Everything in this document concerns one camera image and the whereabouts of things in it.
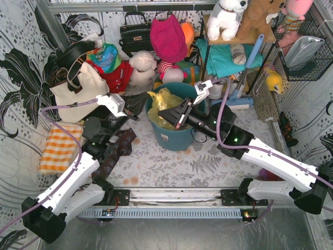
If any rainbow striped cloth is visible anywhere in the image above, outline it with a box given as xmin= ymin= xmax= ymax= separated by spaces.
xmin=153 ymin=60 xmax=201 ymax=89

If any orange checkered cloth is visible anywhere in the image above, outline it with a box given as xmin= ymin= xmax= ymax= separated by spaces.
xmin=39 ymin=126 xmax=79 ymax=174

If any magenta fabric bag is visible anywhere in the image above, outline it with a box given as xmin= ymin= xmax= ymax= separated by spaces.
xmin=150 ymin=15 xmax=187 ymax=64

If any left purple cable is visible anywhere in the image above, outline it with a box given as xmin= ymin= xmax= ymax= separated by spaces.
xmin=0 ymin=101 xmax=99 ymax=235

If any pink plush pig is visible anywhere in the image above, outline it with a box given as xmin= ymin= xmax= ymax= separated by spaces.
xmin=157 ymin=60 xmax=187 ymax=84

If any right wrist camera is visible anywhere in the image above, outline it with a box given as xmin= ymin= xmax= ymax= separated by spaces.
xmin=193 ymin=80 xmax=213 ymax=105

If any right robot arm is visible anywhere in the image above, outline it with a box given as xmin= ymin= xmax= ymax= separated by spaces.
xmin=158 ymin=99 xmax=332 ymax=215

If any brown floral necktie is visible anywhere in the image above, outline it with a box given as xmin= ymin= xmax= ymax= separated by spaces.
xmin=92 ymin=129 xmax=136 ymax=179

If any purple cable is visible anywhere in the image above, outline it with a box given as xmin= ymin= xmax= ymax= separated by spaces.
xmin=0 ymin=101 xmax=99 ymax=235
xmin=213 ymin=79 xmax=333 ymax=224

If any black leather handbag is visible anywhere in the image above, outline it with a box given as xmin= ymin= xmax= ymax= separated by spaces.
xmin=119 ymin=11 xmax=153 ymax=58

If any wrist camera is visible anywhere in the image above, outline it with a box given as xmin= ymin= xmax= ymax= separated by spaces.
xmin=193 ymin=80 xmax=213 ymax=105
xmin=96 ymin=93 xmax=127 ymax=117

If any wooden metal shelf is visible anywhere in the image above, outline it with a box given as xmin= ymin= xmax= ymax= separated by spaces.
xmin=196 ymin=14 xmax=277 ymax=96

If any orange plush toy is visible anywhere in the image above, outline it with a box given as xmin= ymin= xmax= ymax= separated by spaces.
xmin=180 ymin=22 xmax=195 ymax=56

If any teal folded towel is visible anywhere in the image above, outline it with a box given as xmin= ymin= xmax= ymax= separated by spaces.
xmin=196 ymin=39 xmax=263 ymax=78

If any white plush dog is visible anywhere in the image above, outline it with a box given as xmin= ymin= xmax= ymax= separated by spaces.
xmin=207 ymin=0 xmax=248 ymax=41

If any white plush lamb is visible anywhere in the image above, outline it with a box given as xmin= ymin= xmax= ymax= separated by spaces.
xmin=129 ymin=51 xmax=157 ymax=87

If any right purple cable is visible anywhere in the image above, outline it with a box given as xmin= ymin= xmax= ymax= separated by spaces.
xmin=213 ymin=79 xmax=333 ymax=224

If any pink plush toy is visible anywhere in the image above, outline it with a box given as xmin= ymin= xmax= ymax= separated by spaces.
xmin=281 ymin=0 xmax=313 ymax=29

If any brown teddy bear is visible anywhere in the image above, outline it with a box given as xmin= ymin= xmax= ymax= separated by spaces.
xmin=236 ymin=0 xmax=286 ymax=42

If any blue flat mop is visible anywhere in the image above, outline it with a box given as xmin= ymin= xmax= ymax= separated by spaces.
xmin=226 ymin=34 xmax=265 ymax=110

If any black wire basket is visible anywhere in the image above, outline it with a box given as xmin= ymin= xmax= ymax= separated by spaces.
xmin=272 ymin=12 xmax=332 ymax=81

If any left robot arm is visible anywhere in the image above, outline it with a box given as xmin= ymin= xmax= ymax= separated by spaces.
xmin=21 ymin=93 xmax=150 ymax=243

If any red garment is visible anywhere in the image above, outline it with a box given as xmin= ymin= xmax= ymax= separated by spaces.
xmin=100 ymin=61 xmax=134 ymax=93

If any silver foil pouch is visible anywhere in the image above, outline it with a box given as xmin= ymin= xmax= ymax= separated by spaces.
xmin=285 ymin=36 xmax=325 ymax=68

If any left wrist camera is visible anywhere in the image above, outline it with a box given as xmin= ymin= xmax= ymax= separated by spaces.
xmin=96 ymin=93 xmax=127 ymax=117

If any white sneaker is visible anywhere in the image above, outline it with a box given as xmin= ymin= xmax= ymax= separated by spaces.
xmin=208 ymin=82 xmax=224 ymax=99

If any cream canvas tote bag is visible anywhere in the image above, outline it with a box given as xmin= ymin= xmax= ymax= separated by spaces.
xmin=50 ymin=62 xmax=109 ymax=123

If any black hat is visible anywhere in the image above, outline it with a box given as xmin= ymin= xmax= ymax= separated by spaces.
xmin=57 ymin=41 xmax=96 ymax=69

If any yellow plush duck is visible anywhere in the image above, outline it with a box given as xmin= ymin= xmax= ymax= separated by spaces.
xmin=263 ymin=64 xmax=283 ymax=94

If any yellow trash bag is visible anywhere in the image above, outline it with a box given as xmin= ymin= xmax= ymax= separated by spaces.
xmin=146 ymin=87 xmax=188 ymax=131

